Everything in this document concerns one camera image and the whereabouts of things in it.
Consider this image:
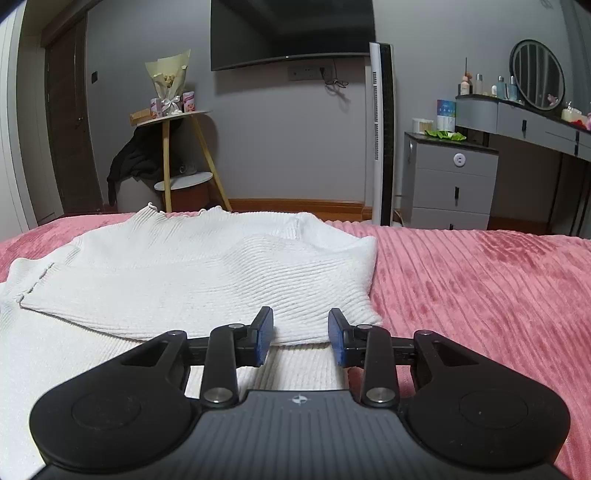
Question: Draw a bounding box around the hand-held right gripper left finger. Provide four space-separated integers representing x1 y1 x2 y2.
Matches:
121 306 274 409

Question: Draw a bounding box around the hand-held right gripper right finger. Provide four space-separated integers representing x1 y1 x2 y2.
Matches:
328 308 481 409

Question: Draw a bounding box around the white ribbed knit sweater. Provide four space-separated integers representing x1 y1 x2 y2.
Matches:
0 203 384 480

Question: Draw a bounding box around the pink ribbed blanket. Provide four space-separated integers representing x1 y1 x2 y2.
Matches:
0 210 591 480

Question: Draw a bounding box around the white round basket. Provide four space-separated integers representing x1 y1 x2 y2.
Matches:
115 178 164 213

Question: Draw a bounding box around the grey drawer cabinet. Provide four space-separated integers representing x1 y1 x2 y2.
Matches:
401 131 499 230

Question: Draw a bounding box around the white tower fan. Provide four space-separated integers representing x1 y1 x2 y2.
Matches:
369 41 396 227

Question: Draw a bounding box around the black garment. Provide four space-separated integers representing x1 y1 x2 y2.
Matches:
107 124 166 206

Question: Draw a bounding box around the two-tier round side table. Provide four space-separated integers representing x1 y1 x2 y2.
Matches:
130 110 233 213

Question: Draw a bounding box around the blue and white box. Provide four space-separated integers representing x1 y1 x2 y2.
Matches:
437 99 457 131

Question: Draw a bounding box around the grey dressing table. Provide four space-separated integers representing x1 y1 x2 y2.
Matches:
455 95 591 241

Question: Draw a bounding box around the dark wooden door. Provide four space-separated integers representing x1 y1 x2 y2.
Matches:
41 9 105 220

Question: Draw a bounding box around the cream wrapped flower bouquet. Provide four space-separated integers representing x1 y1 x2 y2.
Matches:
145 48 191 116

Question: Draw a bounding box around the white wardrobe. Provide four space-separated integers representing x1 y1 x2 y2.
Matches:
0 28 38 241

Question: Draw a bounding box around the round black-framed mirror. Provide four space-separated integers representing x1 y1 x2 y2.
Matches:
509 39 566 112

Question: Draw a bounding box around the grey wall socket panel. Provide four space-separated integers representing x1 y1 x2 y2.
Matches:
288 65 335 82

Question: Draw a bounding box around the black wall television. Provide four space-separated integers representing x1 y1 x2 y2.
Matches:
210 0 376 71

